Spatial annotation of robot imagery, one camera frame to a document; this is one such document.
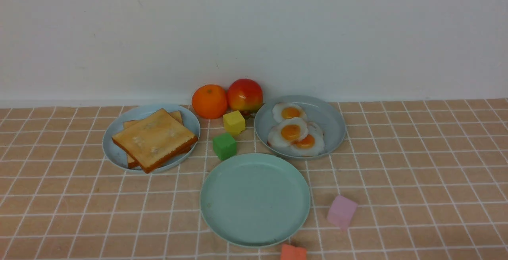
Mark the fried egg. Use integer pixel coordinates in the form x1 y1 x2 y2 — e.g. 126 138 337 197
267 117 309 148
290 122 325 157
272 102 308 123

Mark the toast slice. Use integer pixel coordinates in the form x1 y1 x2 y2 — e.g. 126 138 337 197
108 108 198 174
123 111 191 169

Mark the yellow foam cube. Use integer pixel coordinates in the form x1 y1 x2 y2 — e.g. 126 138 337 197
223 110 246 137

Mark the red yellow apple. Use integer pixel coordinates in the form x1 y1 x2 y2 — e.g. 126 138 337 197
227 79 264 115

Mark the green foam cube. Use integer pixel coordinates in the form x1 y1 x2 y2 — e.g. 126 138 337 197
212 132 237 161

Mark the grey-blue plate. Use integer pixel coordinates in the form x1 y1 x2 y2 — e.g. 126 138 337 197
254 95 346 160

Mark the orange fruit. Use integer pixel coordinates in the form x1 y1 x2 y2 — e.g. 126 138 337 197
192 84 228 119

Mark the teal green plate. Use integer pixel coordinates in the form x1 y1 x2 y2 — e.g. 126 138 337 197
200 153 312 248

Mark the pink foam cube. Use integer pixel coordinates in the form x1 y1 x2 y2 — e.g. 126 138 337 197
327 195 358 231

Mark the light blue plate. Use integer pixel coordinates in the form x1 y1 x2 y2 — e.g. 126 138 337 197
103 103 201 174

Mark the orange foam cube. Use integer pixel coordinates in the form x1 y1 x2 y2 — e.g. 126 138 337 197
280 244 307 260

